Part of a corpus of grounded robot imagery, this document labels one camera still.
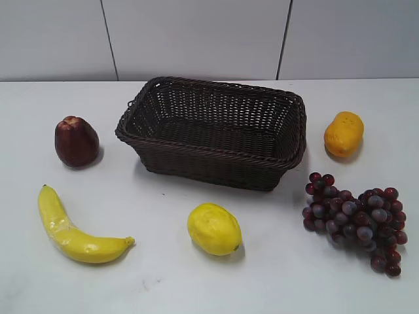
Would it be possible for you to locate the dark red apple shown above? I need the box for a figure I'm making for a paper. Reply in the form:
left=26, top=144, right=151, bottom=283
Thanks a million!
left=54, top=116, right=100, bottom=167

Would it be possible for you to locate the dark woven wicker basket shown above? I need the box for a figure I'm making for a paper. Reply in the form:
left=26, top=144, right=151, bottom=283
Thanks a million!
left=115, top=77, right=307, bottom=192

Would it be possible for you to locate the yellow lemon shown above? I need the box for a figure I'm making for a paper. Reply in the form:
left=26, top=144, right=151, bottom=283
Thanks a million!
left=187, top=203, right=243, bottom=256

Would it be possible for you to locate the orange mango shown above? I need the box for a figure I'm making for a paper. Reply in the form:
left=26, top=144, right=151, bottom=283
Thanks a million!
left=323, top=111, right=364, bottom=158

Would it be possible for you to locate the yellow banana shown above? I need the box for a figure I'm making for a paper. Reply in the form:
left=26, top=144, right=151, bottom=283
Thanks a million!
left=38, top=184, right=135, bottom=264

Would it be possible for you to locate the purple grape bunch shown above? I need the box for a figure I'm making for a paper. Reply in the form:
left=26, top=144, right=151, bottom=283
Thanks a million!
left=302, top=172, right=408, bottom=277

